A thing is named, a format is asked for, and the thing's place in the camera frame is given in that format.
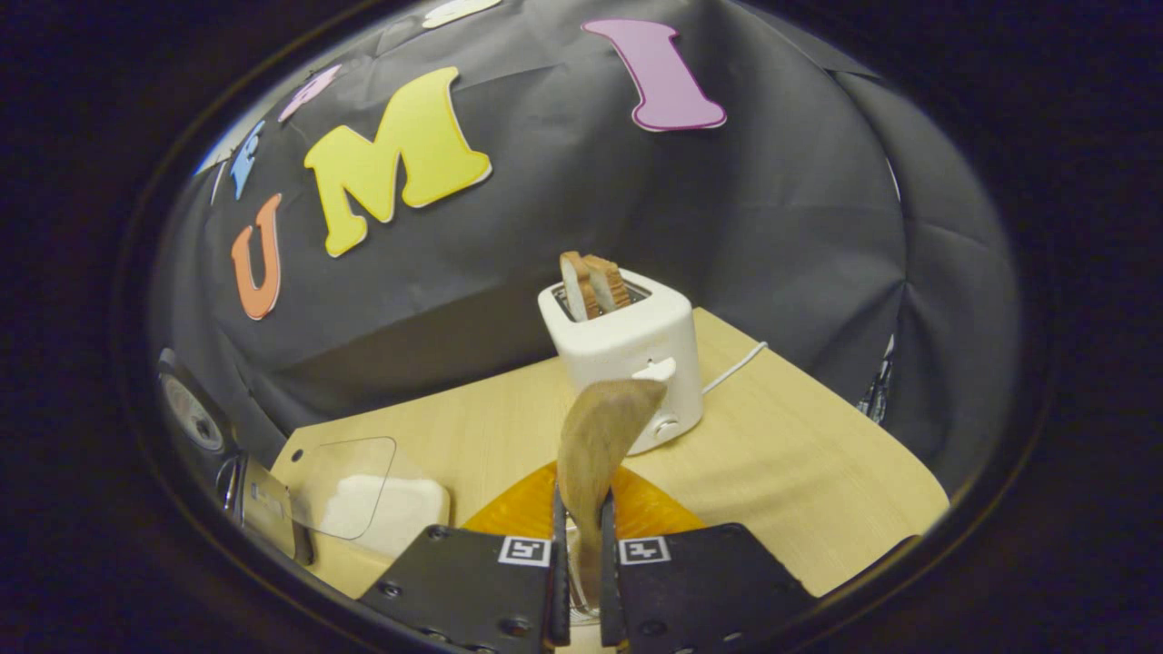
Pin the clear box of white rice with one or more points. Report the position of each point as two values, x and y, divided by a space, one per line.
382 509

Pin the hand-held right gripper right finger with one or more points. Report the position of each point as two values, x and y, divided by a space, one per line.
709 590

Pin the white toaster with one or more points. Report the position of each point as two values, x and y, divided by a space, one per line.
627 345

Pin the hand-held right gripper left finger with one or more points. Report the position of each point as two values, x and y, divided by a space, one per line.
463 590

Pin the dark metal stand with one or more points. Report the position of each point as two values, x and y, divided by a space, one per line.
877 386

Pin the wooden spoon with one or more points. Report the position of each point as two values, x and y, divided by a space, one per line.
600 436

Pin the dark grey rice cooker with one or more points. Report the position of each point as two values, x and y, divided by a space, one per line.
195 418

